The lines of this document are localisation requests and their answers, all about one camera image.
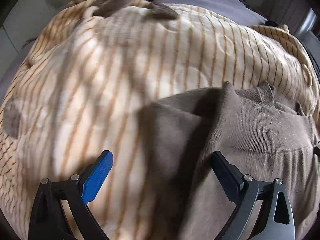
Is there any taupe knit sweater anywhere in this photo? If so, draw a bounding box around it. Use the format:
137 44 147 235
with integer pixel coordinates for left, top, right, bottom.
139 82 319 239

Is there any cream striped quilt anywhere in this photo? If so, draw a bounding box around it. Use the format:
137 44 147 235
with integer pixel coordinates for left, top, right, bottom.
1 0 319 239

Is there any brown garment on quilt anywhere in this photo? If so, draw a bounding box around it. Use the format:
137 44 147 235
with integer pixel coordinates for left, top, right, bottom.
84 0 179 20

